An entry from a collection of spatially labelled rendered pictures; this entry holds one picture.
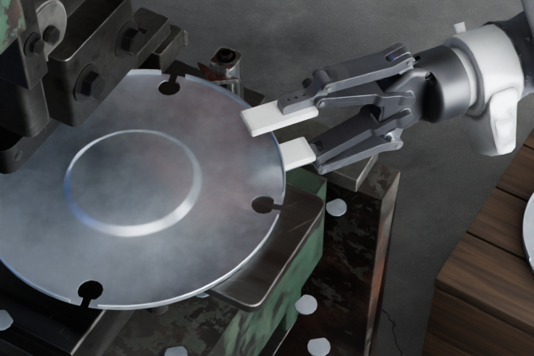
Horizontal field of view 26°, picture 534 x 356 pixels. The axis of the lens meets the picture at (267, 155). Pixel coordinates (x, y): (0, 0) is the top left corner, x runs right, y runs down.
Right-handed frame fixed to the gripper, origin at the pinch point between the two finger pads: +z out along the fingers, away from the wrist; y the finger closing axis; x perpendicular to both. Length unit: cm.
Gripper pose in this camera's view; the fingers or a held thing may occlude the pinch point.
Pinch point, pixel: (274, 137)
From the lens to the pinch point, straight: 113.4
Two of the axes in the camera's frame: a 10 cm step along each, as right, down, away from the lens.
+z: -9.2, 3.0, -2.6
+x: 4.0, 6.9, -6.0
